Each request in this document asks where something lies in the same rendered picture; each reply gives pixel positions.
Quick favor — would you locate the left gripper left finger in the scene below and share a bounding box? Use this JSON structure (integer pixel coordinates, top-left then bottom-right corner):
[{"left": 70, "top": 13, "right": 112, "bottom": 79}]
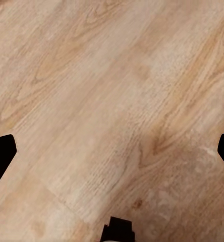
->
[{"left": 0, "top": 134, "right": 17, "bottom": 179}]

